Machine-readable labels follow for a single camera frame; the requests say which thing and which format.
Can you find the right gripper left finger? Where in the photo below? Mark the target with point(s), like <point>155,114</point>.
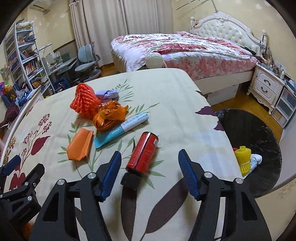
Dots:
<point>57,219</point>

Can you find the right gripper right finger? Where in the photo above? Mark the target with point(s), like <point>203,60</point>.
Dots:
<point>243,219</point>

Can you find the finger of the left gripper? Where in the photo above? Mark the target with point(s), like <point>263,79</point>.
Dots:
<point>30,182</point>
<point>8,168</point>

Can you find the yellow foam fruit net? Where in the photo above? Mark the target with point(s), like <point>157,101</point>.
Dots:
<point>243,156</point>

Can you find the red foam fruit net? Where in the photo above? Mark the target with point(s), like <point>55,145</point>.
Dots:
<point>85,102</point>

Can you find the red cylindrical can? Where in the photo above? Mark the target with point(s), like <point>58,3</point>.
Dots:
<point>139,162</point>

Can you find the black trash bag bin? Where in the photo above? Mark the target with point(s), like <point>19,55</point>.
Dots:
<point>245,129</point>

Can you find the orange folded paper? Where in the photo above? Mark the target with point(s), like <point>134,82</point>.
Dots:
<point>79,147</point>

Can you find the floral bedspread table cover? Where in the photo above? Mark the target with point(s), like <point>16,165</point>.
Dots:
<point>178,114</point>

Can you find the teal white tube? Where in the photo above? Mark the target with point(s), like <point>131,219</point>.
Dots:
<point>119,130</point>

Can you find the orange crumpled ribbon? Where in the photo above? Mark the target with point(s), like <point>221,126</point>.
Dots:
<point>109,116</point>

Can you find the study desk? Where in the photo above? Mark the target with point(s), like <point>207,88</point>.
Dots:
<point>56,71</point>

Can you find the purple crumpled cloth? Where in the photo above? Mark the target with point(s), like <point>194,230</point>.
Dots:
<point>107,95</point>

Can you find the white bookshelf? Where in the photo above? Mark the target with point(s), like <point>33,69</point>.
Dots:
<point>22,54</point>

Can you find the plastic drawer unit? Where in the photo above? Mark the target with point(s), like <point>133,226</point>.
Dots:
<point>285,107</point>

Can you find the grey desk chair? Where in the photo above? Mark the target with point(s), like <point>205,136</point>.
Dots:
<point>89,67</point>

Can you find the white nightstand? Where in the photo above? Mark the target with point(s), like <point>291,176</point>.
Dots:
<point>266,87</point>

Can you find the bed with floral quilt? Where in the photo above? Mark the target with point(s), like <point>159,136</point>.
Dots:
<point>214,64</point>

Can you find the white round bedpost knob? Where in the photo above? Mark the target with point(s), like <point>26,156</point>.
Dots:
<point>155,60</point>

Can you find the beige curtains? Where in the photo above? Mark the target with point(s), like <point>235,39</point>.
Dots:
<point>100,22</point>

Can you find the white tufted headboard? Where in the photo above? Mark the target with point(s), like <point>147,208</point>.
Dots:
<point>222,25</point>

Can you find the wall air conditioner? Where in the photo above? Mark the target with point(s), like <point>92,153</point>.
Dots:
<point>41,5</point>

